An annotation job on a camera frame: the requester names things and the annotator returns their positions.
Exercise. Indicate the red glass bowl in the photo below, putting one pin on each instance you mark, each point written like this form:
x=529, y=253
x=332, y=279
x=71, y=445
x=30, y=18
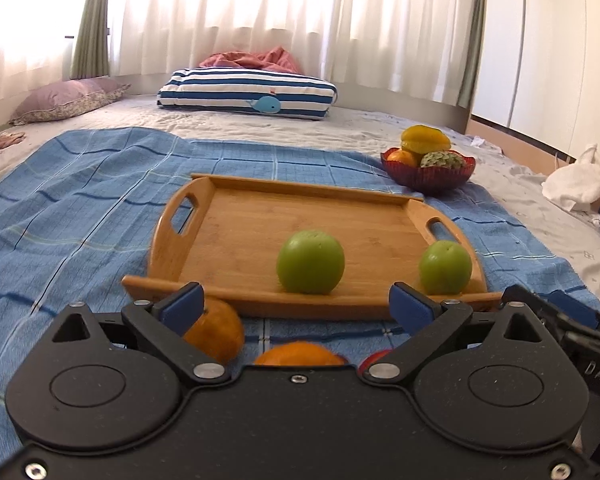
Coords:
x=430, y=180

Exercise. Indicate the grey bed sheet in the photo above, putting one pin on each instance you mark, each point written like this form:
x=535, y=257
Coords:
x=360, y=130

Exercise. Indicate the pink crumpled cloth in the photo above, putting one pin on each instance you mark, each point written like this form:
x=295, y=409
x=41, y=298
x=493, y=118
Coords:
x=260, y=60

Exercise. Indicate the blue plaid blanket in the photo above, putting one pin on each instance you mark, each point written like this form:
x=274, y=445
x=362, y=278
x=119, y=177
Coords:
x=79, y=220

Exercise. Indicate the white sheer curtain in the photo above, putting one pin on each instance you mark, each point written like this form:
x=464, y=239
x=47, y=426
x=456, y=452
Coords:
x=255, y=10

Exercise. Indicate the purple pillow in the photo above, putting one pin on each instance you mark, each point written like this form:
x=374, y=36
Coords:
x=64, y=100

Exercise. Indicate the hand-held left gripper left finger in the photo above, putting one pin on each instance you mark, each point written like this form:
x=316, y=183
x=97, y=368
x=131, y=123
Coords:
x=182, y=306

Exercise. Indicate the small orange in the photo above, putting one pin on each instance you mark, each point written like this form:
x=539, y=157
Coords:
x=402, y=158

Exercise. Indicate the striped whale pillow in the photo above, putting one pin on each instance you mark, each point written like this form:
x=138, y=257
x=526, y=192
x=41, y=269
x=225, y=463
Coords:
x=240, y=91

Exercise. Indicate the white wardrobe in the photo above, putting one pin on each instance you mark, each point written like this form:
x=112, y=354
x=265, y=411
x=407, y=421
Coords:
x=555, y=60

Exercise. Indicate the yellow starfruit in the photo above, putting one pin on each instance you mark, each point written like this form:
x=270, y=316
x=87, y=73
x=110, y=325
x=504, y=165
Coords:
x=425, y=139

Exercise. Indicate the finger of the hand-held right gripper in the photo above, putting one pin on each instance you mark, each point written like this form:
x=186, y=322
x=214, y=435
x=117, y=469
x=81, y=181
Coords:
x=575, y=308

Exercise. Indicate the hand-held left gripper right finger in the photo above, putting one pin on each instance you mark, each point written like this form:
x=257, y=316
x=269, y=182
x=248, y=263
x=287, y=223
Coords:
x=411, y=306

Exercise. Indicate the green curtain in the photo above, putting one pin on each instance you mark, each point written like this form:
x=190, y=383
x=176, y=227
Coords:
x=472, y=45
x=90, y=25

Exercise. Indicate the white plastic bag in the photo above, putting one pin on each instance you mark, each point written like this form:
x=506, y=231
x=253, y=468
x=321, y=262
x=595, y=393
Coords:
x=577, y=180

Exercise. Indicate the green custard apple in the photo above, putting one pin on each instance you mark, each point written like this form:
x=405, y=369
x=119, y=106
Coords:
x=442, y=160

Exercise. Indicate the large green apple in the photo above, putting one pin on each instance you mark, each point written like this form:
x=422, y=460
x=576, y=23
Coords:
x=311, y=262

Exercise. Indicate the small green apple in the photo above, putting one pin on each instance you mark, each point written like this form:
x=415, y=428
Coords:
x=445, y=267

